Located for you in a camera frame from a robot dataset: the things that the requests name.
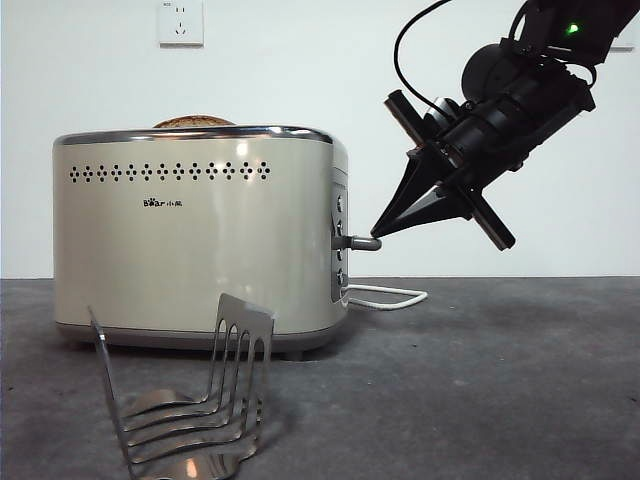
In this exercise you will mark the shiny metal toast rack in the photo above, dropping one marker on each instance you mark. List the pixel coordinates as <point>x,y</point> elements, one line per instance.
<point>165,425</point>

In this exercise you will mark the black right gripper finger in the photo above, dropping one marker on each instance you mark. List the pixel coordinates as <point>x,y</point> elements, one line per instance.
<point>410,185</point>
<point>440,210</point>

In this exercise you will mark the grey toaster lever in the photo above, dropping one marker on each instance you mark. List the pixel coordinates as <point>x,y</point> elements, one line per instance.
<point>362,242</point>

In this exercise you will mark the white wall socket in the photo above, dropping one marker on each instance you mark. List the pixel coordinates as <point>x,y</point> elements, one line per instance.
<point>181,25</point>

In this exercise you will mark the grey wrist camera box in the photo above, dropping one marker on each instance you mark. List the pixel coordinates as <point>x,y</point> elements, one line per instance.
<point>442,111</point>

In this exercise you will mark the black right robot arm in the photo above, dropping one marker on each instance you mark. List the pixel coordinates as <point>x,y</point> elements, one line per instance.
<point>492,70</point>

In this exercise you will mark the cream two-slot toaster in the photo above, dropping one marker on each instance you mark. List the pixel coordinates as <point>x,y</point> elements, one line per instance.
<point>200,260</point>

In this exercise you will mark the brown-crusted bread slice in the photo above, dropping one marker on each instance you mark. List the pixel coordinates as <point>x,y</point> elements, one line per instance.
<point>192,122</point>

